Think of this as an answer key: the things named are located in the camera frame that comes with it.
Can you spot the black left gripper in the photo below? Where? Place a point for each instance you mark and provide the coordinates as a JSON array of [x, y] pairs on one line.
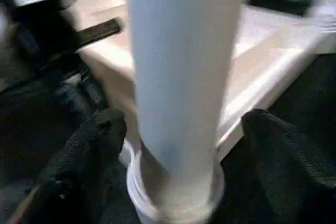
[[47, 30]]

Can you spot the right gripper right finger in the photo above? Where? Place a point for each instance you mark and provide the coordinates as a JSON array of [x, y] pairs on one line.
[[288, 169]]

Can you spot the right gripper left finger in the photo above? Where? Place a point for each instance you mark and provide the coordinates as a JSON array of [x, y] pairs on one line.
[[78, 161]]

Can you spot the white plastic table top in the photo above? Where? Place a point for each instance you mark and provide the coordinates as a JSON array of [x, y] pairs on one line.
[[262, 64]]

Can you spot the black work mat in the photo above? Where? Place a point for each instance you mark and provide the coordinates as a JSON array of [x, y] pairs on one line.
[[39, 116]]

